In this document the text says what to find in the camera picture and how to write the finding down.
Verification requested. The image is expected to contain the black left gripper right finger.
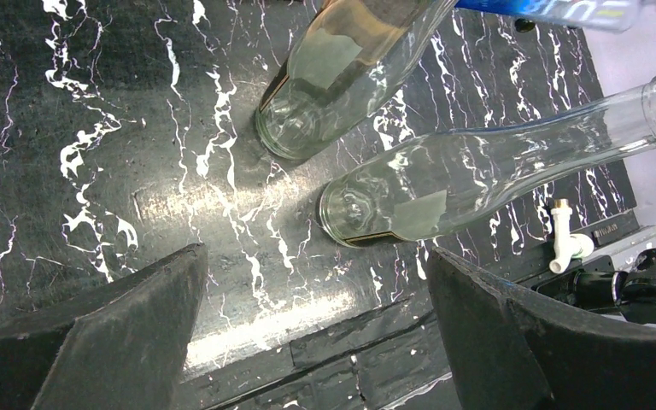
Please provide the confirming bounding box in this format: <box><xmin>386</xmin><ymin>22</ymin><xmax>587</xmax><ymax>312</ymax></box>
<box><xmin>427</xmin><ymin>249</ymin><xmax>656</xmax><ymax>409</ymax></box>

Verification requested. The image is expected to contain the blue rectangular glass bottle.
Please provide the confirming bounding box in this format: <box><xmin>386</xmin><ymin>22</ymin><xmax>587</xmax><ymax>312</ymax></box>
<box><xmin>455</xmin><ymin>0</ymin><xmax>656</xmax><ymax>32</ymax></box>

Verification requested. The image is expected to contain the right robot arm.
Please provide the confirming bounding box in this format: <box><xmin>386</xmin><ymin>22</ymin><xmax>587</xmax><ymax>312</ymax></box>
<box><xmin>531</xmin><ymin>248</ymin><xmax>656</xmax><ymax>325</ymax></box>

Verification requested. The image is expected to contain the clear glass bottle tall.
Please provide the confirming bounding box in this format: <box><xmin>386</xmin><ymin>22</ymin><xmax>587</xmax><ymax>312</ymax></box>
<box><xmin>255</xmin><ymin>0</ymin><xmax>455</xmax><ymax>161</ymax></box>

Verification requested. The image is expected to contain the white plastic peg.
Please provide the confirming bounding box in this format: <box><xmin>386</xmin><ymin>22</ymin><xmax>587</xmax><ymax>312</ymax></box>
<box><xmin>548</xmin><ymin>198</ymin><xmax>595</xmax><ymax>274</ymax></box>

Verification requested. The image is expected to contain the clear glass bottle gold label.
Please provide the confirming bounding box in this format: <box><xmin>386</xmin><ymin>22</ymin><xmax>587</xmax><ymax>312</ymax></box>
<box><xmin>317</xmin><ymin>77</ymin><xmax>656</xmax><ymax>248</ymax></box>

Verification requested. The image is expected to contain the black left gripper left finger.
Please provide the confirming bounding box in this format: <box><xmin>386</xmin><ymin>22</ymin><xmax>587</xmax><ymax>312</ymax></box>
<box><xmin>0</xmin><ymin>244</ymin><xmax>208</xmax><ymax>409</ymax></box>

